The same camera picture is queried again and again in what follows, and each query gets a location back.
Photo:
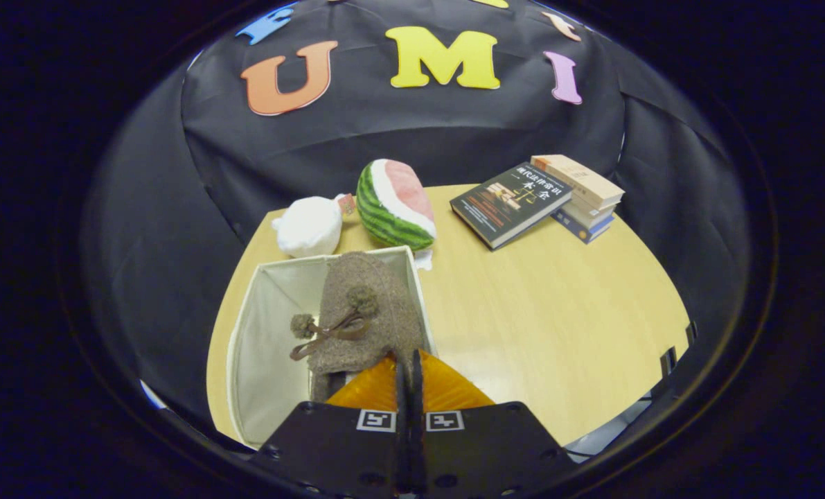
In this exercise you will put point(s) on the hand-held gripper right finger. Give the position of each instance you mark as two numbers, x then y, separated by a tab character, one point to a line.
488	447

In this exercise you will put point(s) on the black backdrop cloth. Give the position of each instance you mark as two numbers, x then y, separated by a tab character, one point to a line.
419	132

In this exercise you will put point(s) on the white book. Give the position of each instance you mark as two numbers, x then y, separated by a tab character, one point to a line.
592	210

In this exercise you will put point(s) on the watermelon slice plush toy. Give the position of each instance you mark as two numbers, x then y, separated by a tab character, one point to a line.
391	208

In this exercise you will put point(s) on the white plush toy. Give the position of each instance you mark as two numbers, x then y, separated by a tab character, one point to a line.
308	225

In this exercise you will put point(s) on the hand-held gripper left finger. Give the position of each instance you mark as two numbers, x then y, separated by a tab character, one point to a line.
336	450

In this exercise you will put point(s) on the dark paperback book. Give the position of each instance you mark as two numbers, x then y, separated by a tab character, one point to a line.
509	204

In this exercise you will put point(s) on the blue book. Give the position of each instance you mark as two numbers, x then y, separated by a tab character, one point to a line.
585	227

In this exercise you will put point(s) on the white fabric storage box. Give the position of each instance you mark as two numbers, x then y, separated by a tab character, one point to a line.
267	346

